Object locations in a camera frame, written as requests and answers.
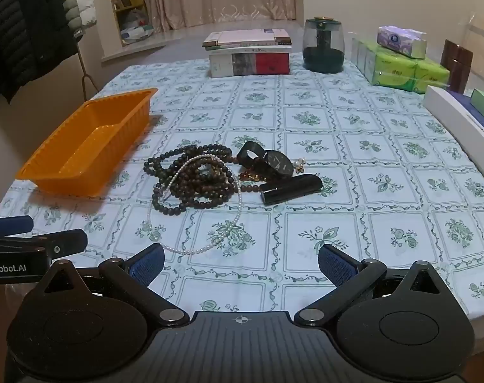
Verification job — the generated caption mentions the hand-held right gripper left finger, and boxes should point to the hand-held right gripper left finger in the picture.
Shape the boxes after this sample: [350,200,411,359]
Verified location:
[38,243,190,327]

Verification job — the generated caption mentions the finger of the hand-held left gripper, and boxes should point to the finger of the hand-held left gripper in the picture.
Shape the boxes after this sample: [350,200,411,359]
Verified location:
[0,215,34,235]
[0,229,88,257]

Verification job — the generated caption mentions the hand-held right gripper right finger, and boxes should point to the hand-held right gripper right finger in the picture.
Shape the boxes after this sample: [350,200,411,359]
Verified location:
[294,243,462,327]

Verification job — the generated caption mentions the black lipstick tube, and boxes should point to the black lipstick tube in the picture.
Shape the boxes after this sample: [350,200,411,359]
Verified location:
[260,174,323,205]

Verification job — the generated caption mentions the orange plastic tray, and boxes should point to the orange plastic tray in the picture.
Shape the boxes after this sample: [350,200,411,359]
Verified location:
[15,88,159,198]

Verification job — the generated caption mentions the white pearl necklace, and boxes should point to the white pearl necklace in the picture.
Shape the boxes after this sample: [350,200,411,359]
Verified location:
[146,154,243,255]

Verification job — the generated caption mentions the black wristwatch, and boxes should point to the black wristwatch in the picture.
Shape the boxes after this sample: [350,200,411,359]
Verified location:
[236,140,295,179]

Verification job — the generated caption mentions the amber bead bracelet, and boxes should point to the amber bead bracelet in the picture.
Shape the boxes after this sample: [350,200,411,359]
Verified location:
[240,169,268,184]

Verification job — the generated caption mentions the dark bead necklace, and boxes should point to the dark bead necklace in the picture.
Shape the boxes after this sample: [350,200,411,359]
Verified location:
[143,143,238,217]

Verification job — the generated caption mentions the floral checked tablecloth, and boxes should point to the floral checked tablecloth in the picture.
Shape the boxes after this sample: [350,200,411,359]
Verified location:
[0,58,484,320]

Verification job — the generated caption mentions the gold metal coat rack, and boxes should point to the gold metal coat rack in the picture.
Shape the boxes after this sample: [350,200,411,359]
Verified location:
[75,42,96,101]

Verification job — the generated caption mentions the long white box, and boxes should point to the long white box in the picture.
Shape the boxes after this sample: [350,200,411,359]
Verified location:
[423,85,484,153]

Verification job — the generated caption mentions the black down jacket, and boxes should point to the black down jacket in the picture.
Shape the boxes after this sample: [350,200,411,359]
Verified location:
[0,0,80,103]

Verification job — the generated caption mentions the green tissue pack bundle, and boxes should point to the green tissue pack bundle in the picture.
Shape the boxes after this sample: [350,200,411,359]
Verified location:
[351,37,450,95]

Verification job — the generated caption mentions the dark blue box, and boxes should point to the dark blue box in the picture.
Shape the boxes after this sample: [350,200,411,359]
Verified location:
[449,91,484,141]

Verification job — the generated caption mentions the dark green glass jar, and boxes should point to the dark green glass jar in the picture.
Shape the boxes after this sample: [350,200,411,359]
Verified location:
[302,16,345,74]

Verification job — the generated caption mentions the white and red box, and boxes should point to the white and red box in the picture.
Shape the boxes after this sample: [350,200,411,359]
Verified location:
[209,48,291,79]

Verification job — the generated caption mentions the white plastic bag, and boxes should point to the white plastic bag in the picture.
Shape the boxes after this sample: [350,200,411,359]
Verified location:
[119,7,155,45]

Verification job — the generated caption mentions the white grey down jacket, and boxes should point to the white grey down jacket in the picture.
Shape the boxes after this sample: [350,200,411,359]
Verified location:
[38,0,98,42]

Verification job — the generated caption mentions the brown wooden canister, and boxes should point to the brown wooden canister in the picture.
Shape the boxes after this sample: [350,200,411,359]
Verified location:
[440,39,474,94]

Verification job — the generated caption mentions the purple tissue pack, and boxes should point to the purple tissue pack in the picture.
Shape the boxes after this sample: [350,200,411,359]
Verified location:
[376,26,428,59]

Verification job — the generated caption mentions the thin white book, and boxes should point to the thin white book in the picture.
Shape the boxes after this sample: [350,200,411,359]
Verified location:
[204,43,294,53]

